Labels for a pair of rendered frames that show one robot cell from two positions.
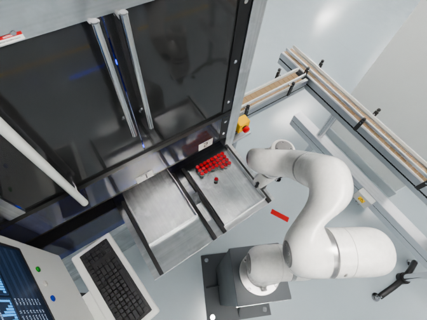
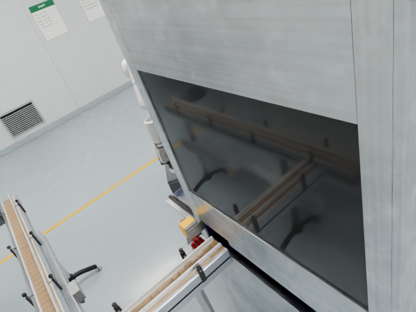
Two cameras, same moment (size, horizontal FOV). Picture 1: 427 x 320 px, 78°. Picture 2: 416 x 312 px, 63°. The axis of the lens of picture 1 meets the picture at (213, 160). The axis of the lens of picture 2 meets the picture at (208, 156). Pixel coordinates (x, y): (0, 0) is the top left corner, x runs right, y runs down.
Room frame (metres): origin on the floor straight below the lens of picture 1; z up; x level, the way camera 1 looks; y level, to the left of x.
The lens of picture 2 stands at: (2.05, 0.36, 2.15)
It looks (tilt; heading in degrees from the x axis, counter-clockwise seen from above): 33 degrees down; 193
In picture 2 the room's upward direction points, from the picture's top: 20 degrees counter-clockwise
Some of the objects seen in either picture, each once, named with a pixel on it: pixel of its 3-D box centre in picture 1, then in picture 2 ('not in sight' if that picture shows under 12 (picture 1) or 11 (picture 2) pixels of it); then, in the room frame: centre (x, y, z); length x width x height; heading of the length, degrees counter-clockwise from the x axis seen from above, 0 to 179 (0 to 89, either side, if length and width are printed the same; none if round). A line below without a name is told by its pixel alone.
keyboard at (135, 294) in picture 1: (114, 282); not in sight; (0.04, 0.37, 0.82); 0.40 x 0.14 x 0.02; 47
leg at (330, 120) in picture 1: (314, 141); not in sight; (1.22, -0.77, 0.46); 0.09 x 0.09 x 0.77; 41
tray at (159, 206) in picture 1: (157, 200); not in sight; (0.42, 0.25, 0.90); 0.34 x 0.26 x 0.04; 41
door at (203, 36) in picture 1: (189, 77); not in sight; (0.66, 0.12, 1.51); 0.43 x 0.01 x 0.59; 131
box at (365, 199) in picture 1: (363, 198); (77, 290); (0.77, -1.07, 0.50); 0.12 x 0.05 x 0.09; 41
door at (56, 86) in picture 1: (53, 135); not in sight; (0.37, 0.46, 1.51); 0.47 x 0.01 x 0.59; 131
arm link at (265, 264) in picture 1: (269, 265); not in sight; (0.15, -0.25, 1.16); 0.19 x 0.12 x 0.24; 99
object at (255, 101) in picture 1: (262, 95); (162, 294); (1.19, -0.24, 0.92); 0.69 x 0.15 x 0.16; 131
